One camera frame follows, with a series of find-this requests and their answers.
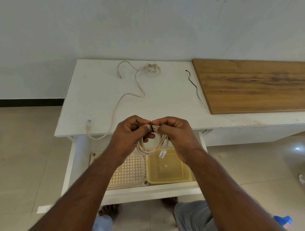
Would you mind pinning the person's left foot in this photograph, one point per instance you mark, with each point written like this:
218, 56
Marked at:
108, 210

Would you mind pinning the beige perforated plastic tray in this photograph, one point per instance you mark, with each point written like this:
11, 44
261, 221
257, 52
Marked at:
131, 171

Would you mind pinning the black skirting strip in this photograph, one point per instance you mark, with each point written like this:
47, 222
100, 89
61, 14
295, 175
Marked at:
31, 102

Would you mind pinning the person's right thumb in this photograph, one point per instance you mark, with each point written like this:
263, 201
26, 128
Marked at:
162, 129

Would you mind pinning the person's left forearm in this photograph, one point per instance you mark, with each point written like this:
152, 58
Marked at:
85, 190

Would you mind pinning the person's left hand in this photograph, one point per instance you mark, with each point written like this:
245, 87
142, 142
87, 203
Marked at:
124, 138

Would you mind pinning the person's right hand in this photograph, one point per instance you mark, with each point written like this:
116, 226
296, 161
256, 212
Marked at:
181, 138

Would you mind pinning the white table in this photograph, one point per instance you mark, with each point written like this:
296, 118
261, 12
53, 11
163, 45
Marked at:
100, 100

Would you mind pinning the yellow plastic mesh basket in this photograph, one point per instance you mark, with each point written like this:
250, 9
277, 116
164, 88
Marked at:
166, 170

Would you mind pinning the black tie band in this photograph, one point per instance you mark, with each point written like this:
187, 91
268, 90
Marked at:
151, 127

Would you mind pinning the grey shorts leg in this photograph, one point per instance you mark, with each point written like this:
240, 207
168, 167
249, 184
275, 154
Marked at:
193, 217

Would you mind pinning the brown wooden board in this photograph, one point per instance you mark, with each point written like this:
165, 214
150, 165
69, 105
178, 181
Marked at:
250, 85

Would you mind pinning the person's left thumb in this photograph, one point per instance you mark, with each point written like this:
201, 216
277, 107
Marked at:
144, 130

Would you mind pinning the blue plastic object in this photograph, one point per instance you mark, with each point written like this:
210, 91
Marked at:
283, 220

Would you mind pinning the person's right forearm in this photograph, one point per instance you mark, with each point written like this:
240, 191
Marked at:
221, 190

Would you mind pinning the white open drawer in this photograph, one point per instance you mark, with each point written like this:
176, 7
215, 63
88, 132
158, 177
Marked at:
71, 166

